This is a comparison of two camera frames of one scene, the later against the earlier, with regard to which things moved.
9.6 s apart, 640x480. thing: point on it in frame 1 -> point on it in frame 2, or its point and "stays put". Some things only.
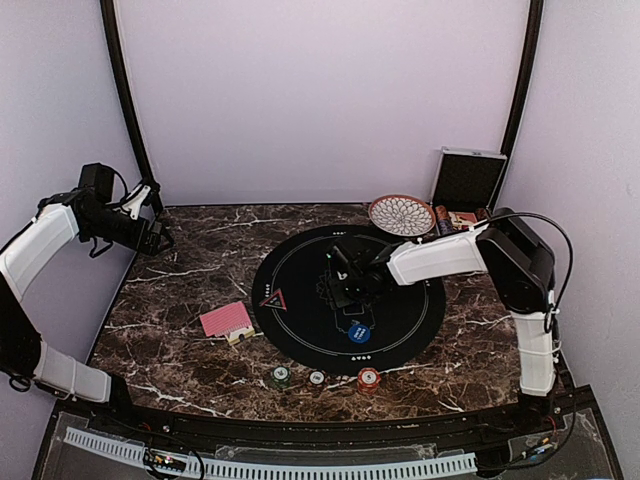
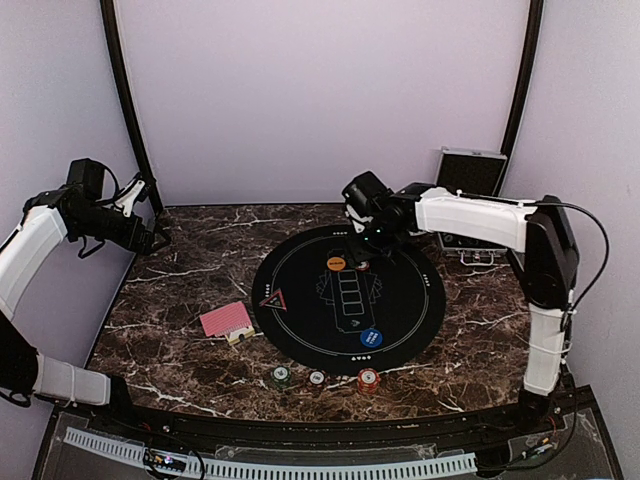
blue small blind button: (358, 333) -> (371, 338)
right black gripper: (340, 298) -> (357, 254)
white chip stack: (316, 377) stays put
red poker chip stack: (368, 380) stays put
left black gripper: (149, 247) stays put
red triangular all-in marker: (276, 301) stays put
